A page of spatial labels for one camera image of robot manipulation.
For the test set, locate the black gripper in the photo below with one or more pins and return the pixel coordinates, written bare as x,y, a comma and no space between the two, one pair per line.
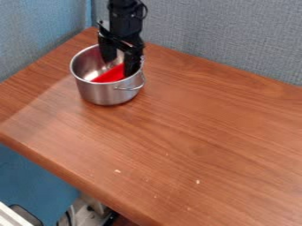
122,36

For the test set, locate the red plastic block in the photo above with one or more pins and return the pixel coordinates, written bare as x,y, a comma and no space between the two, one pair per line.
112,75

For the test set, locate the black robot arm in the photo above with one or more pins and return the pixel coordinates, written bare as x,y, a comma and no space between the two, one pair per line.
123,6

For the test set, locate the stainless steel pot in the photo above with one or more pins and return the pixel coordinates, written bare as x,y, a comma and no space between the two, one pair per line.
87,66

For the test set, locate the white box under table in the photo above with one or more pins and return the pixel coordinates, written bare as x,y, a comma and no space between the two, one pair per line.
87,212

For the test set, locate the grey device bottom left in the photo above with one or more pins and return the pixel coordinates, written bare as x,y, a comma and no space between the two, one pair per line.
15,216

